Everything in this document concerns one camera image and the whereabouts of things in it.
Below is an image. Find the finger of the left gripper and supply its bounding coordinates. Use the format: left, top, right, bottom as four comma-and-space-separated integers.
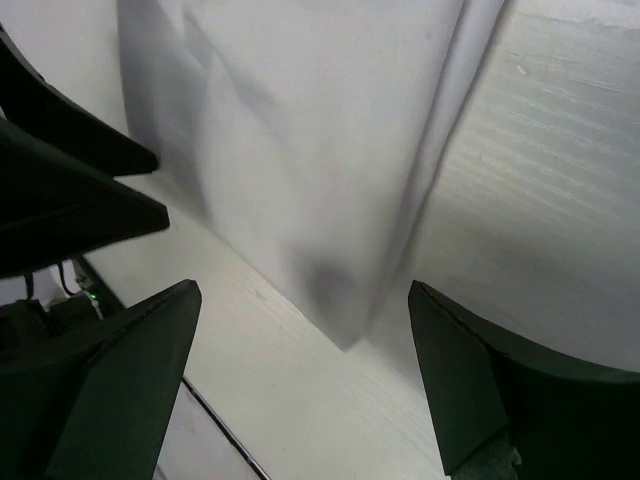
1, 120, 170, 278
1, 31, 159, 177

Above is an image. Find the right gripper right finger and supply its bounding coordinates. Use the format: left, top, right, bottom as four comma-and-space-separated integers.
408, 282, 639, 479

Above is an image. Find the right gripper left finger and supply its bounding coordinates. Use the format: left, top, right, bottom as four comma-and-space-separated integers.
1, 280, 202, 479

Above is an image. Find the white t shirt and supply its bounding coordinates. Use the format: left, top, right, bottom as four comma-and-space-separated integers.
117, 1, 507, 349

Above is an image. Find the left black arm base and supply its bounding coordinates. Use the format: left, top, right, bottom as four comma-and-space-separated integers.
1, 257, 124, 352

